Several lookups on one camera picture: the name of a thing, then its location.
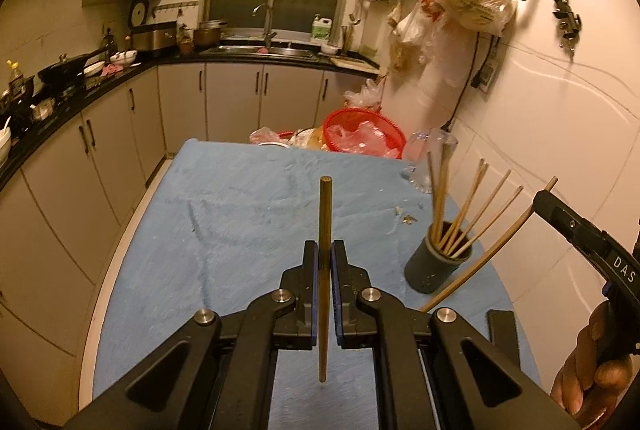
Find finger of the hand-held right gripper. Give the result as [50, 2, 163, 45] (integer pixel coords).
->
[533, 190, 609, 261]

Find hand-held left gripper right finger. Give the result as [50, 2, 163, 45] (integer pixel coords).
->
[332, 240, 581, 430]

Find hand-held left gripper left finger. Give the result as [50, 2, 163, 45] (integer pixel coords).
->
[62, 240, 320, 430]

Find wooden chopstick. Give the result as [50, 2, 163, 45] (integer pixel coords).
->
[419, 176, 559, 313]
[318, 177, 334, 384]

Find bunch of wooden chopsticks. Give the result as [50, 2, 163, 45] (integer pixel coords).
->
[427, 145, 525, 259]

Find dark round chopstick holder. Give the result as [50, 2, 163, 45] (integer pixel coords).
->
[404, 221, 474, 295]

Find person's right hand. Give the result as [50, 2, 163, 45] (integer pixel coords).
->
[550, 301, 635, 427]

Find blue table cloth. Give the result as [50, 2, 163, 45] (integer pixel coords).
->
[92, 139, 544, 430]

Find black rectangular object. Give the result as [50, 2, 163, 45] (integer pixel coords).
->
[487, 309, 524, 374]

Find clear glass mug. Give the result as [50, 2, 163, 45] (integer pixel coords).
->
[402, 128, 460, 195]

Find clear plastic bag in basket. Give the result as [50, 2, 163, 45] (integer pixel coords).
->
[336, 121, 401, 158]

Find crumpled pale plastic bag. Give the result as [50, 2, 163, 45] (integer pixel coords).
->
[249, 127, 291, 147]

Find red plastic basket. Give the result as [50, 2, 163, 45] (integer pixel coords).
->
[322, 107, 407, 160]

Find white plastic bag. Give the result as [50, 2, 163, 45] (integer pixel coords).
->
[342, 78, 386, 111]

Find lower kitchen cabinets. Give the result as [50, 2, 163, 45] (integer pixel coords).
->
[0, 60, 381, 411]

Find wooden cutting board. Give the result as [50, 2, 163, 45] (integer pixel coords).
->
[330, 56, 381, 76]

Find hanging clear plastic bags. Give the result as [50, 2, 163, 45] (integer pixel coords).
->
[387, 0, 452, 76]

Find steel kitchen sink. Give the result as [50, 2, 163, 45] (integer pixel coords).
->
[200, 44, 321, 60]

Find green detergent bottle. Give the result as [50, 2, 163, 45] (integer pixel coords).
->
[310, 14, 334, 43]

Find metal faucet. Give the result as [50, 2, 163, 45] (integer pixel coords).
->
[252, 4, 279, 49]

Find black kitchen countertop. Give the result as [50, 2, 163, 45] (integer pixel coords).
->
[0, 52, 381, 191]

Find brown cooking pot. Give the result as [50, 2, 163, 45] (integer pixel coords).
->
[193, 20, 229, 50]

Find round dial kitchen scale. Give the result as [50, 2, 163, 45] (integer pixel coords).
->
[129, 0, 150, 28]

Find black wok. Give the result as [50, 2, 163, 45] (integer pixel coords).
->
[37, 51, 109, 86]

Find oil bottle with yellow cap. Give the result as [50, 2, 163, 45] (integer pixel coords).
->
[5, 60, 26, 109]

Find wall socket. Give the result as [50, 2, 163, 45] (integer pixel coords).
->
[472, 60, 499, 93]

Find black power cord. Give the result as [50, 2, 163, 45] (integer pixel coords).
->
[442, 34, 501, 133]

